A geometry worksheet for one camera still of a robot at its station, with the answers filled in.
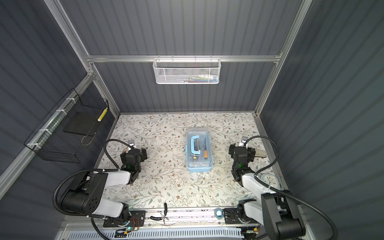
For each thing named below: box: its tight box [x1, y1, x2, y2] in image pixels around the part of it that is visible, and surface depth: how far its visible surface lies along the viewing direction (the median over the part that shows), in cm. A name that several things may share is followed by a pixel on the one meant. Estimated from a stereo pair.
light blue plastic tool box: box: [185, 135, 214, 173], surface depth 88 cm
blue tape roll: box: [214, 207, 224, 220], surface depth 76 cm
